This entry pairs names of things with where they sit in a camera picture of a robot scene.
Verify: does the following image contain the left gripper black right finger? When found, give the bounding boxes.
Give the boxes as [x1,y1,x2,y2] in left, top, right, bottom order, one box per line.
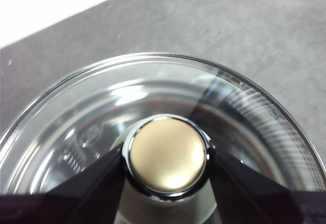
[209,149,326,224]

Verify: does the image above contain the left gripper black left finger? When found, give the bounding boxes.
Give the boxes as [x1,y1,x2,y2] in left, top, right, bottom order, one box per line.
[0,148,126,224]

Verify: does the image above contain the glass lid with green knob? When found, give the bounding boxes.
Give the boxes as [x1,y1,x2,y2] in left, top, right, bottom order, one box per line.
[0,52,317,224]

